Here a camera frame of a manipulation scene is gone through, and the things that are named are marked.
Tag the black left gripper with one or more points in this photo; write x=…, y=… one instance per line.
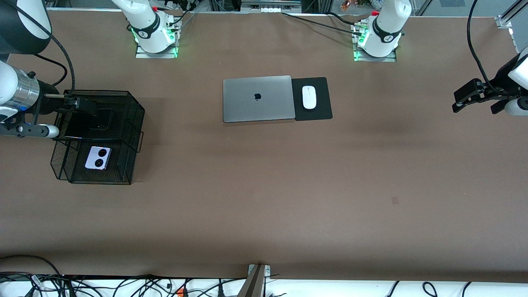
x=500, y=76

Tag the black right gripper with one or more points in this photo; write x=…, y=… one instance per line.
x=49, y=102

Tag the black square flip phone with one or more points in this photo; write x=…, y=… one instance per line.
x=103, y=119

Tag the pink white flip phone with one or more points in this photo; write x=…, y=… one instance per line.
x=98, y=158

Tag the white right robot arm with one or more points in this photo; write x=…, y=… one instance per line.
x=20, y=24

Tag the black mesh two-tier tray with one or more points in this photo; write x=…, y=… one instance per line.
x=123, y=136

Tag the black mouse pad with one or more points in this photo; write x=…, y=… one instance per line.
x=324, y=99

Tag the white computer mouse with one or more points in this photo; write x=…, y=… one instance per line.
x=309, y=97

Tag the silver laptop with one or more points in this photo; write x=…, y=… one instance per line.
x=258, y=99

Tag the grey power strip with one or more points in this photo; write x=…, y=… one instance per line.
x=270, y=5

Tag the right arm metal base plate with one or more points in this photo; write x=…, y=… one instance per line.
x=142, y=55

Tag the aluminium frame profile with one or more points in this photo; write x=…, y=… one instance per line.
x=509, y=14

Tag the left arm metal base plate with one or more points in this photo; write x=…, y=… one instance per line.
x=359, y=58

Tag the aluminium table bracket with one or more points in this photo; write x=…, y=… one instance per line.
x=253, y=284

